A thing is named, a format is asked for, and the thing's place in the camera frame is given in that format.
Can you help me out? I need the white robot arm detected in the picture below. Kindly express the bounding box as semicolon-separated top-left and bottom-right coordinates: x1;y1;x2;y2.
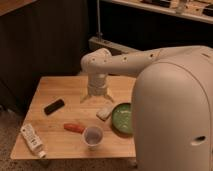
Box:
81;45;213;171

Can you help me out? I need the white tube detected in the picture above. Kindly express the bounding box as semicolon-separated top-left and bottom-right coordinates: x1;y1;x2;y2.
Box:
20;124;46;158

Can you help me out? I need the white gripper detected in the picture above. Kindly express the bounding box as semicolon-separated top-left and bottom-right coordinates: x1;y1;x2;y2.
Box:
80;74;114;103

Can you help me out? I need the green plate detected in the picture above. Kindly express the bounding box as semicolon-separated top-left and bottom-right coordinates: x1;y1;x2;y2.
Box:
111;103;133;135

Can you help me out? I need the black remote control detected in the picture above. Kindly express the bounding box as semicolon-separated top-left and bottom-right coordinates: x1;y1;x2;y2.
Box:
44;99;65;115

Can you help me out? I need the wooden table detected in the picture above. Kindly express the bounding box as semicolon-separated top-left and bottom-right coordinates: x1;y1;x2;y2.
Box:
10;75;138;161

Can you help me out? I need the metal pole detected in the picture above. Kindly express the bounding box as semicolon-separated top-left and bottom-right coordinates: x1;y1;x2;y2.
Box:
96;0;102;41

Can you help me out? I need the red pepper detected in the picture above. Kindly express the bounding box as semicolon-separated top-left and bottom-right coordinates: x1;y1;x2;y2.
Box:
64;123;85;134

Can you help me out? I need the white sponge block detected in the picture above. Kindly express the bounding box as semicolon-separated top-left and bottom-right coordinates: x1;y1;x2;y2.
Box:
96;107;112;121

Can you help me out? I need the background shelf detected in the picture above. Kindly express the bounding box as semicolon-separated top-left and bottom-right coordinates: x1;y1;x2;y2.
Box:
104;0;213;24

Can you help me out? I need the white ceramic cup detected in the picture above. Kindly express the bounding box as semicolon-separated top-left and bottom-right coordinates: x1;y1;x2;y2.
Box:
82;126;103;148

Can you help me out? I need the grey metal beam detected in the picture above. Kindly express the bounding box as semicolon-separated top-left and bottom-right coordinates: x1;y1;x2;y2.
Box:
89;37;137;55

